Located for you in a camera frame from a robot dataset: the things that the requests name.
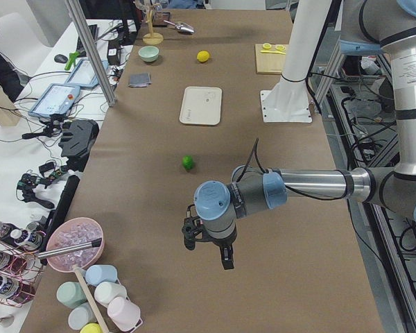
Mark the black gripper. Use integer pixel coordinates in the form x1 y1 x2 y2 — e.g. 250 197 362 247
216 241 234 270

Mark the green lime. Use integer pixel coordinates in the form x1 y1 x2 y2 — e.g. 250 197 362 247
182 155 195 171

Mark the yellow lemon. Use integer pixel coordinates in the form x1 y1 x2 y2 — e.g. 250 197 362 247
196 51 210 63

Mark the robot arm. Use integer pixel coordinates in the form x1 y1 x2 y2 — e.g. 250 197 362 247
182 1 416 269

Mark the white rabbit tray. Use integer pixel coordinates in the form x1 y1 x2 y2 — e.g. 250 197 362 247
179 86 223 126

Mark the pink cup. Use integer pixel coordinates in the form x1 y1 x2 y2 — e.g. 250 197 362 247
107 296 141 332

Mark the white cup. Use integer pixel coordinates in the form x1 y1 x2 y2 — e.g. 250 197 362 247
94 282 128 307

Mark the blue cup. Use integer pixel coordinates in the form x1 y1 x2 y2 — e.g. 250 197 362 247
85 264 118 287

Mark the yellow cup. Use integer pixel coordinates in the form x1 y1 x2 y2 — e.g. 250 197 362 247
80 323 103 333

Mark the pink bowl of ice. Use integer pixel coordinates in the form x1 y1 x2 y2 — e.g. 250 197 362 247
46 217 105 273

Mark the grey cup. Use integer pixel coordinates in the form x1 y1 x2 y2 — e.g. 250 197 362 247
68 302 97 330

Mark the green cup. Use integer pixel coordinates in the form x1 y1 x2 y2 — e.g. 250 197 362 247
56 282 87 309

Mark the black plastic holder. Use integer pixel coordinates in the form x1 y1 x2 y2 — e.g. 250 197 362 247
58 119 99 158

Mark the grey folded cloth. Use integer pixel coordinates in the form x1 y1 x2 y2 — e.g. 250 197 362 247
128 73 151 87

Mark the wooden cutting board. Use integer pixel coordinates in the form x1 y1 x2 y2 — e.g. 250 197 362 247
254 43 288 75

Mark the yellow plastic knife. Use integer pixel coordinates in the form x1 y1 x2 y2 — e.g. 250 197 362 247
260 50 286 55

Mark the mint green bowl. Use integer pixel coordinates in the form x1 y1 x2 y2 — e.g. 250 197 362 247
138 46 159 62

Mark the wooden stand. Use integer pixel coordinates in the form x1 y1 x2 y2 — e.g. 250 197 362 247
143 6 164 46

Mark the near teach pendant tablet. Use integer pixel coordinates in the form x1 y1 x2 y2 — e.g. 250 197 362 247
28 83 80 119

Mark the teach pendant tablet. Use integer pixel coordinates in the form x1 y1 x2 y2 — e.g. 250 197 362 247
64 58 98 89
28 83 80 119

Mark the far teach pendant tablet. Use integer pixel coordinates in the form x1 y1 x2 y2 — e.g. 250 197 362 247
64 58 98 89

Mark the metal scoop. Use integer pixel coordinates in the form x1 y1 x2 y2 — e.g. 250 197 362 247
164 20 195 35

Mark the green clamp tool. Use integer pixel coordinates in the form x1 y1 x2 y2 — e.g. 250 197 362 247
64 51 81 71

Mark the black computer mouse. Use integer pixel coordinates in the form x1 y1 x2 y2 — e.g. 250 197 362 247
54 54 68 64

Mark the metal tongs handle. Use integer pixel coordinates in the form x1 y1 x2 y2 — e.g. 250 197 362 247
35 238 103 259

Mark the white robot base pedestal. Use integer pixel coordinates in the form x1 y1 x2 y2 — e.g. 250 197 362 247
261 0 332 123

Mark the copper wire bottle rack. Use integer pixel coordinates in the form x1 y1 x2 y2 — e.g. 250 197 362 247
0 221 44 307

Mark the aluminium frame post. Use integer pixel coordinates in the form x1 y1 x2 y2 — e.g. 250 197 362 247
64 0 116 107

